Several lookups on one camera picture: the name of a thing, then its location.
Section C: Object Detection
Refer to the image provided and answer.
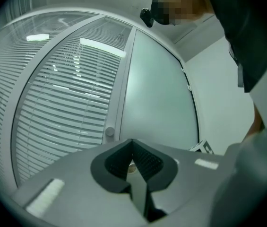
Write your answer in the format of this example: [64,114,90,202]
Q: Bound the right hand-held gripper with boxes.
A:
[187,139,215,155]

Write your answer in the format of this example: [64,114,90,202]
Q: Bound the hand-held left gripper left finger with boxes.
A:
[90,139,147,218]

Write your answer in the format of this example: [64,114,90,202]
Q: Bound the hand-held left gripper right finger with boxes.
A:
[132,139,179,223]

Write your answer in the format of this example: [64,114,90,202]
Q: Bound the frosted glass door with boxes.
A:
[103,27,200,151]

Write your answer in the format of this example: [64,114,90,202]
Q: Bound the glass partition with blinds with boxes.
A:
[0,11,101,189]
[11,16,133,189]

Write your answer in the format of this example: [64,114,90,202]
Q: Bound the grey hanging badge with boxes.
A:
[237,63,244,88]

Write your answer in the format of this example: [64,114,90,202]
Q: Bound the person's torso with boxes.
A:
[203,0,267,132]

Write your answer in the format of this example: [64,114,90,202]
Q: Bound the person's head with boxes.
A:
[150,0,217,26]

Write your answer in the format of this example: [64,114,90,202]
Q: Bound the black head-worn camera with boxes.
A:
[139,7,155,28]

